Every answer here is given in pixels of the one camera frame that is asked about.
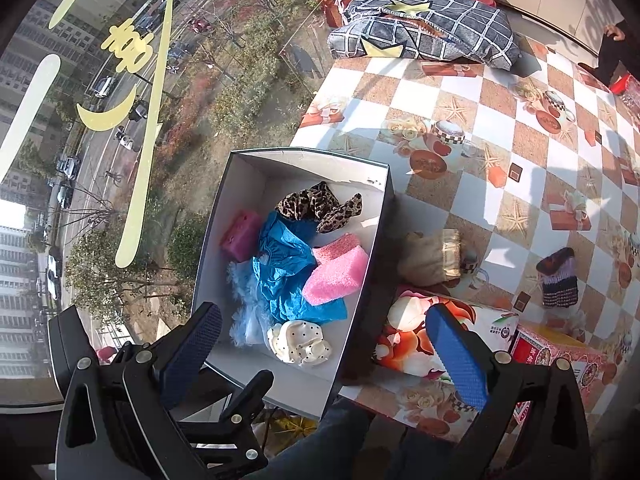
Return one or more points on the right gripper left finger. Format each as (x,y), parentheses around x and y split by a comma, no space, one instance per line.
(127,432)

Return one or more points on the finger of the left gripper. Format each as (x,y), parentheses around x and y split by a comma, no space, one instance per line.
(228,447)

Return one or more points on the blue plastic shoe cover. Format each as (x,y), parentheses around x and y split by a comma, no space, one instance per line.
(281,254)

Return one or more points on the pink bubble wrap block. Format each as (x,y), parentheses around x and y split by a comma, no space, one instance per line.
(240,240)

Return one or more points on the white polka dot scrunchie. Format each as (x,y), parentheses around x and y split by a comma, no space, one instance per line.
(299,343)

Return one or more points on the leopard print scrunchie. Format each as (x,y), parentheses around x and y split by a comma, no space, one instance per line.
(319,204)

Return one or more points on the checkered floral tablecloth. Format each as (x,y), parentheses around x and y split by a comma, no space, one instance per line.
(522,164)

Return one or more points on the seated person in black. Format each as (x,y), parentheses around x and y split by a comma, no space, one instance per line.
(619,45)

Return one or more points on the dark plaid pillow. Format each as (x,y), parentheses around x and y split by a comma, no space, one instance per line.
(426,30)

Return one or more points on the purple striped knit sock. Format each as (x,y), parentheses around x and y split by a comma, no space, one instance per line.
(558,279)

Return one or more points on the white open storage box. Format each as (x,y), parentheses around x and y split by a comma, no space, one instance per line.
(257,180)

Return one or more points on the pink foam sponge block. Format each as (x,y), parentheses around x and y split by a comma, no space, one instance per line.
(337,278)

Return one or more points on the orange floral tissue pack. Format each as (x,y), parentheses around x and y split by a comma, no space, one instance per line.
(414,337)

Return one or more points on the beige burlap pouch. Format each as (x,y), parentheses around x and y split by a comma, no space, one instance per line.
(428,260)

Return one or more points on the red plastic bag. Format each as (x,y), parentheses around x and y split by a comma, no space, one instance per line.
(627,88)

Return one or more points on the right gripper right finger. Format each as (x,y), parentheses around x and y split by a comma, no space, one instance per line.
(553,442)

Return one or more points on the light blue fluffy cloth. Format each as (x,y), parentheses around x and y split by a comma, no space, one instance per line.
(251,320)

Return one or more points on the pink knit sock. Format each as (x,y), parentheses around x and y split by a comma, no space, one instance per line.
(336,249)

